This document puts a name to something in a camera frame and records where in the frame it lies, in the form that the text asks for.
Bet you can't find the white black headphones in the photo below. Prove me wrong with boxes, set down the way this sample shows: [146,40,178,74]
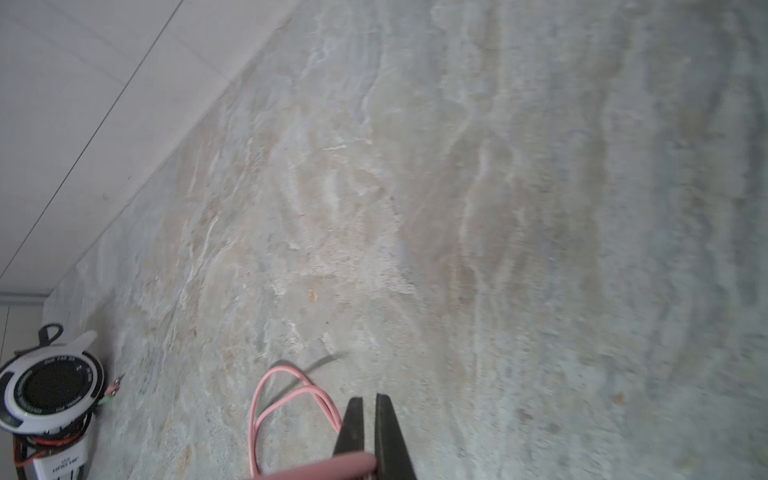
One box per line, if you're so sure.
[1,323,107,479]

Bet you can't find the pink headphone cable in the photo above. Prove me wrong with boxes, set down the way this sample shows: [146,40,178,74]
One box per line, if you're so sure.
[248,365,344,479]

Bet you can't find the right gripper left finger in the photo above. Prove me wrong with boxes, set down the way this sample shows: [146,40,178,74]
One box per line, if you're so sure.
[333,397,365,456]

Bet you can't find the pink headphones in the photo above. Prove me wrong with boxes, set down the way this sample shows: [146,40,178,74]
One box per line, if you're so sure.
[253,452,377,480]

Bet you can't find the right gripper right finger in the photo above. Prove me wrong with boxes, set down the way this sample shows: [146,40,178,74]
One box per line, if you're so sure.
[374,393,417,480]

